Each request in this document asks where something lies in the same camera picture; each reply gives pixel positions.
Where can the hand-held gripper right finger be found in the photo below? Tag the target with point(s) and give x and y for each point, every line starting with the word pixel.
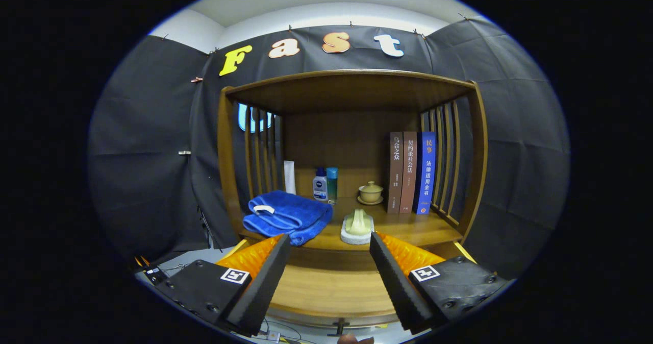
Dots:
pixel 398 285

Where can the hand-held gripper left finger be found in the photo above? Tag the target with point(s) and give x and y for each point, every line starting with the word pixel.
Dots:
pixel 265 285

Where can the cream sponge scrubber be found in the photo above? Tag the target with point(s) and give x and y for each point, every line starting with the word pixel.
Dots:
pixel 357 224

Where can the wooden countertop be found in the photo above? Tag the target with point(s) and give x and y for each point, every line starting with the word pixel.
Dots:
pixel 408 229

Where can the wooden cabinet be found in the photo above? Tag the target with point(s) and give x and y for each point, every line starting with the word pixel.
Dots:
pixel 347 94

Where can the small white device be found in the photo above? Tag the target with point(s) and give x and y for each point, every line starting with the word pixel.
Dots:
pixel 273 336

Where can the blue folded towel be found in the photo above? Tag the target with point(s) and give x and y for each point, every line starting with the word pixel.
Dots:
pixel 285 214

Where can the beige lidded tea cup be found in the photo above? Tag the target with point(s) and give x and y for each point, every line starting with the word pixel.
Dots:
pixel 370 193

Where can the dark brown book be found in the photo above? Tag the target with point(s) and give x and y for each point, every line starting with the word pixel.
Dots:
pixel 395 175

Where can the white tube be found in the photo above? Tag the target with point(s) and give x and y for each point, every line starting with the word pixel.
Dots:
pixel 290 178

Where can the reddish brown book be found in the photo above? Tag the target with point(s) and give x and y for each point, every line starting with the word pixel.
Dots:
pixel 409 175

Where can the white and blue bottle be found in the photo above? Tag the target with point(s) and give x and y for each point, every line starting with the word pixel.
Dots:
pixel 320 188

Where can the black electronic device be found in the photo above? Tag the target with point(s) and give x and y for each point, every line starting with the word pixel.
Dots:
pixel 153 275

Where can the blue book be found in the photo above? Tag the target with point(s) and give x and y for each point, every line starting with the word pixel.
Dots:
pixel 426 175

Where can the teal bottle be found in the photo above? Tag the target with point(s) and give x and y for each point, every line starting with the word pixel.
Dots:
pixel 332 186

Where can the black backdrop cloth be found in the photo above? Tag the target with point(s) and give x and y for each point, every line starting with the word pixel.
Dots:
pixel 510 129

